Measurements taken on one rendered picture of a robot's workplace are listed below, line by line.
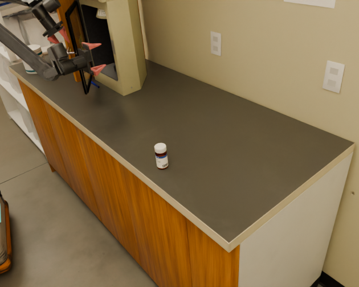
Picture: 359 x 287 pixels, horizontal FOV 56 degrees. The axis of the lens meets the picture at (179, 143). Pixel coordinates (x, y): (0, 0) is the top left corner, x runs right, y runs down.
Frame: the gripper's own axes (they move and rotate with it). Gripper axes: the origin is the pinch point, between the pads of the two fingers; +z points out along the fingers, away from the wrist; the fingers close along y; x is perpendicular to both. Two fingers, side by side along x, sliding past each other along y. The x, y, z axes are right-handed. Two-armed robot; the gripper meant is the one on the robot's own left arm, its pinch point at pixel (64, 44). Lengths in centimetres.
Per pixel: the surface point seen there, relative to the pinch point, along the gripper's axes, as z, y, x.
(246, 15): 29, -80, 19
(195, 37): 34, -57, -10
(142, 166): 41, -17, 67
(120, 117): 36.6, -8.3, 27.6
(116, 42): 11.6, -22.6, 4.6
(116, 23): 4.3, -27.8, 3.8
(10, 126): 59, 154, -154
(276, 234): 74, -49, 95
